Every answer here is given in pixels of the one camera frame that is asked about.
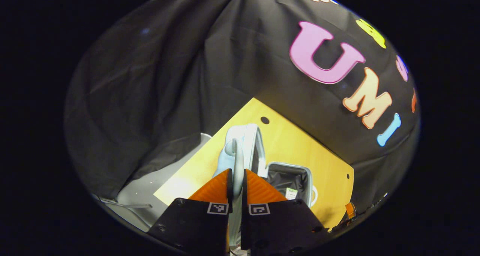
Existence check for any light blue suitcase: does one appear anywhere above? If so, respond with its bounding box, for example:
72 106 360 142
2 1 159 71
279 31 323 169
212 123 318 247

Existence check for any black backdrop cloth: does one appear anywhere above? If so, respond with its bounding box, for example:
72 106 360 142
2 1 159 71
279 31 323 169
64 0 420 226

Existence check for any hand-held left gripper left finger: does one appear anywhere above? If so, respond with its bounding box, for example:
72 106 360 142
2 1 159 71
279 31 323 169
147 169 234 256

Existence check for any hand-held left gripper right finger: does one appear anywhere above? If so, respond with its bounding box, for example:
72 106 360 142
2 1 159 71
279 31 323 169
241 169 330 256

